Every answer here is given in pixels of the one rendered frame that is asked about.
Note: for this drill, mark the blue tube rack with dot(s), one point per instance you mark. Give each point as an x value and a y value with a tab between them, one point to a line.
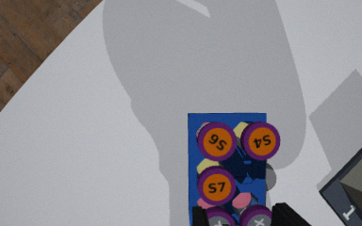
250	174

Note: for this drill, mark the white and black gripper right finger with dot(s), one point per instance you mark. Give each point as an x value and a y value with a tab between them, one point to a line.
283	215

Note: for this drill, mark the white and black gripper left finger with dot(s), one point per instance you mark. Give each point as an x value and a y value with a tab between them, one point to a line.
199	216

